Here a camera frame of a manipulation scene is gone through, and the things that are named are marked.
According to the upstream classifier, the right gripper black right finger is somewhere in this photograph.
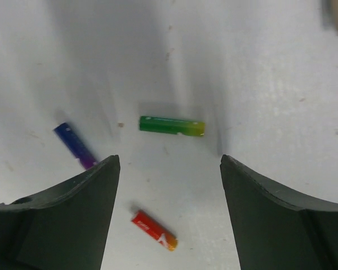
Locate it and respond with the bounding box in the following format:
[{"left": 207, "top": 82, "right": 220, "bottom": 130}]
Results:
[{"left": 220, "top": 155, "right": 338, "bottom": 269}]

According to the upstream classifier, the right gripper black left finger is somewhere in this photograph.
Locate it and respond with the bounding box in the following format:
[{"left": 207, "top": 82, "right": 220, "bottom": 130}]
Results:
[{"left": 0, "top": 155, "right": 121, "bottom": 269}]

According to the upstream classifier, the blue battery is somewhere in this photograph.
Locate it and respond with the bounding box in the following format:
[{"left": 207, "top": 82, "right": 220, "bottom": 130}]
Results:
[{"left": 53, "top": 123, "right": 98, "bottom": 170}]

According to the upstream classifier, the green battery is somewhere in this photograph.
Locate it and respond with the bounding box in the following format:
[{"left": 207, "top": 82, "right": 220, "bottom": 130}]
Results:
[{"left": 139, "top": 116, "right": 206, "bottom": 137}]

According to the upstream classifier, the red battery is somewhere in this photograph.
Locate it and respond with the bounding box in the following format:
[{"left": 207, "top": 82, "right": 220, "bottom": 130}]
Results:
[{"left": 131, "top": 210, "right": 178, "bottom": 251}]

